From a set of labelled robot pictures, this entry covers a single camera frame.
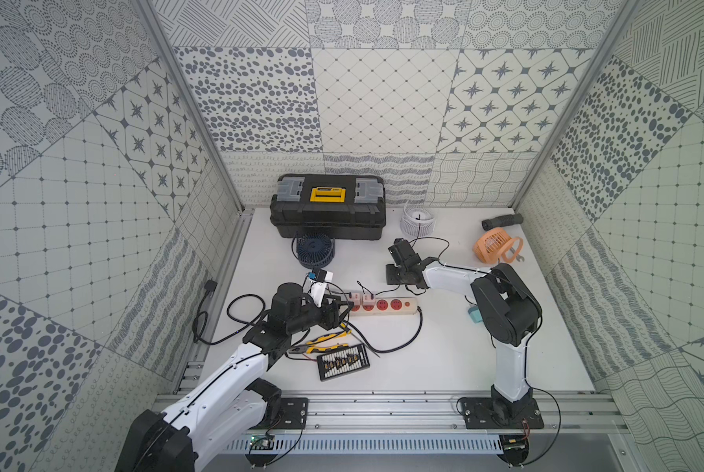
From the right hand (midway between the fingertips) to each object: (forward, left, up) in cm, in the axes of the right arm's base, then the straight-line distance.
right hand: (394, 275), depth 100 cm
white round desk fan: (+19, -9, +6) cm, 22 cm away
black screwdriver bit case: (-29, +17, 0) cm, 33 cm away
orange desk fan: (+6, -32, +10) cm, 34 cm away
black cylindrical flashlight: (+23, -42, +3) cm, 48 cm away
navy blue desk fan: (+6, +28, +6) cm, 29 cm away
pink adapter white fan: (-12, +9, +6) cm, 17 cm away
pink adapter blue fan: (-13, +13, +8) cm, 20 cm away
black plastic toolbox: (+16, +16, +17) cm, 29 cm away
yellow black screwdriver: (-19, +16, 0) cm, 25 cm away
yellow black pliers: (-25, +26, +1) cm, 36 cm away
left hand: (-16, +17, +15) cm, 27 cm away
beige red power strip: (-13, +3, +2) cm, 13 cm away
